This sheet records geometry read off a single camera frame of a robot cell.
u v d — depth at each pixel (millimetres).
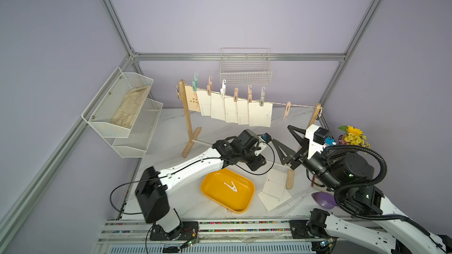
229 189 844
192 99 735
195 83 652
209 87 651
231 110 714
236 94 637
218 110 730
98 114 671
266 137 655
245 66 936
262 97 614
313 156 458
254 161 658
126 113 770
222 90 647
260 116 690
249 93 641
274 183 863
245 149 590
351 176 379
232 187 842
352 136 748
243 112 700
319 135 404
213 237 731
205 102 718
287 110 626
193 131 1065
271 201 821
